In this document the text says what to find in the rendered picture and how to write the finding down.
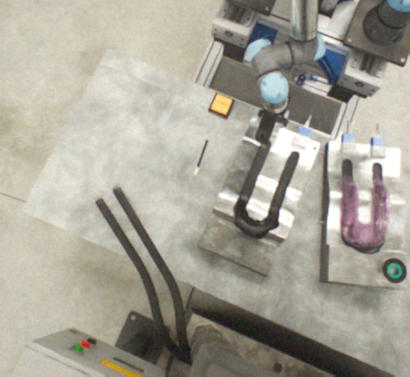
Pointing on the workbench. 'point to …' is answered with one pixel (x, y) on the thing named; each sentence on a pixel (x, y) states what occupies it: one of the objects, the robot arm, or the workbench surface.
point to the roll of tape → (394, 269)
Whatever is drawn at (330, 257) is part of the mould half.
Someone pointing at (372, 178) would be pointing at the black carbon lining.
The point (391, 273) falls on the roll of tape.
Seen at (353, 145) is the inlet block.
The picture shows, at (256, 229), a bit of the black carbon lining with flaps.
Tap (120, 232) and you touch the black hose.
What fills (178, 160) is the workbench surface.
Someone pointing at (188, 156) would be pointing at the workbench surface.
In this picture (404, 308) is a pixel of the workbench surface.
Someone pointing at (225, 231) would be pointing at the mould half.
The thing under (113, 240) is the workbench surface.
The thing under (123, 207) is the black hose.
